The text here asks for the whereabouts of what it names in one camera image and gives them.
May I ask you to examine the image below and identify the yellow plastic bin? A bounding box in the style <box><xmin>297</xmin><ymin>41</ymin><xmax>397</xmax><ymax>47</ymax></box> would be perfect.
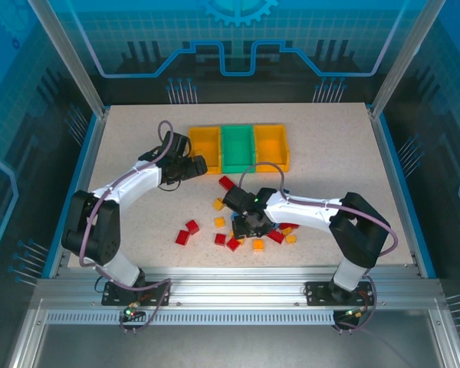
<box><xmin>186</xmin><ymin>125</ymin><xmax>222</xmax><ymax>176</ymax></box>
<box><xmin>253</xmin><ymin>123</ymin><xmax>292</xmax><ymax>174</ymax></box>

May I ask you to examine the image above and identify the green plastic bin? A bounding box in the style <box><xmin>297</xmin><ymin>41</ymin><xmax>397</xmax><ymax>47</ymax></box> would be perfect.
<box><xmin>219</xmin><ymin>123</ymin><xmax>258</xmax><ymax>175</ymax></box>

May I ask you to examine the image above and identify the blue table edge trim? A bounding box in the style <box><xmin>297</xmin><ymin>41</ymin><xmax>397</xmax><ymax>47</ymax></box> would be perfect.
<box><xmin>41</xmin><ymin>113</ymin><xmax>101</xmax><ymax>280</ymax></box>
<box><xmin>379</xmin><ymin>113</ymin><xmax>437</xmax><ymax>279</ymax></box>

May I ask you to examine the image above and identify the small connector board with lights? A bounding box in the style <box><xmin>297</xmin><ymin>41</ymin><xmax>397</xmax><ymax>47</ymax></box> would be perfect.
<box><xmin>335</xmin><ymin>307</ymin><xmax>369</xmax><ymax>323</ymax></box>
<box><xmin>119</xmin><ymin>302</ymin><xmax>146</xmax><ymax>322</ymax></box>

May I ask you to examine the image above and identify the wide aluminium frame rail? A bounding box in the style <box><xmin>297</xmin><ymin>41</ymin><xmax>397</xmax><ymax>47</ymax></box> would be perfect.
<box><xmin>34</xmin><ymin>266</ymin><xmax>444</xmax><ymax>311</ymax></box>

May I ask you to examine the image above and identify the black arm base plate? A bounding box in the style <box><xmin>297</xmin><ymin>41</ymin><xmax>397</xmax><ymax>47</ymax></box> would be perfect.
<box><xmin>304</xmin><ymin>280</ymin><xmax>372</xmax><ymax>307</ymax></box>
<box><xmin>100</xmin><ymin>280</ymin><xmax>173</xmax><ymax>307</ymax></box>

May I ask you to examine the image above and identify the slotted aluminium cable strip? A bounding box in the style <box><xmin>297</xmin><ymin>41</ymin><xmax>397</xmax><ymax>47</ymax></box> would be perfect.
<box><xmin>44</xmin><ymin>310</ymin><xmax>337</xmax><ymax>327</ymax></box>

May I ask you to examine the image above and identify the aluminium frame post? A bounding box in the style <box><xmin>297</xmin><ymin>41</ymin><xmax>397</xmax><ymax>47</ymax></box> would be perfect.
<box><xmin>25</xmin><ymin>0</ymin><xmax>111</xmax><ymax>118</ymax></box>
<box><xmin>369</xmin><ymin>0</ymin><xmax>446</xmax><ymax>118</ymax></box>

